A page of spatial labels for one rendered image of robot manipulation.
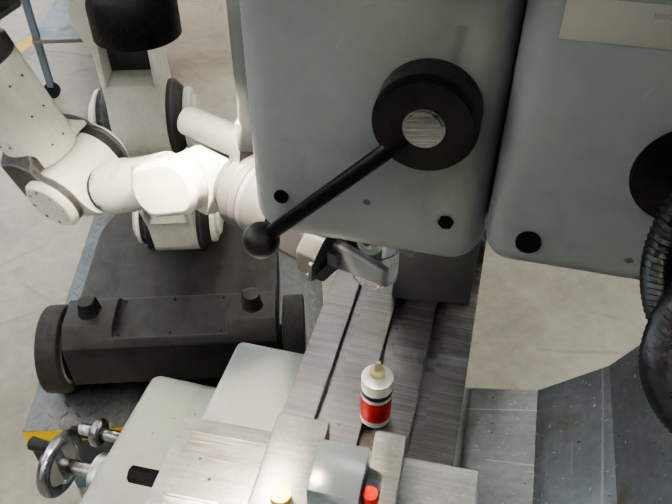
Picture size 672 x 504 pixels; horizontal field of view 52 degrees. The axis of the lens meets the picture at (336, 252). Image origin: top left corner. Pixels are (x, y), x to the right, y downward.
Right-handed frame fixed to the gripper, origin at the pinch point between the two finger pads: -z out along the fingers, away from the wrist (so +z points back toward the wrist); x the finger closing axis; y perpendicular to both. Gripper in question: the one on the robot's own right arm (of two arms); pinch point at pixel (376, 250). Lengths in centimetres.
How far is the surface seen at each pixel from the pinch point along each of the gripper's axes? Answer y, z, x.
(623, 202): -18.4, -21.2, -4.4
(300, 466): 19.5, -1.3, -14.5
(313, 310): 84, 50, 53
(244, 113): -14.7, 10.5, -6.3
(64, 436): 56, 49, -17
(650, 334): -21.7, -26.2, -18.5
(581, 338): 123, -5, 125
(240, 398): 38.8, 20.5, -2.2
